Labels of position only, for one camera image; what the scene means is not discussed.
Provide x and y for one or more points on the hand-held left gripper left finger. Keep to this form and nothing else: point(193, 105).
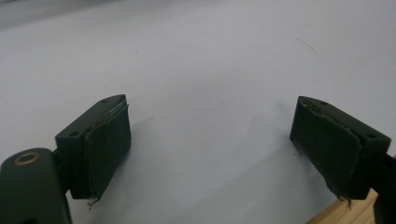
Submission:
point(99, 149)

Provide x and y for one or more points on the light grey mat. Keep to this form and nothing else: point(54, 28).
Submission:
point(202, 77)

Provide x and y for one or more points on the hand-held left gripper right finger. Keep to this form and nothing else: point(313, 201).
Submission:
point(333, 146)

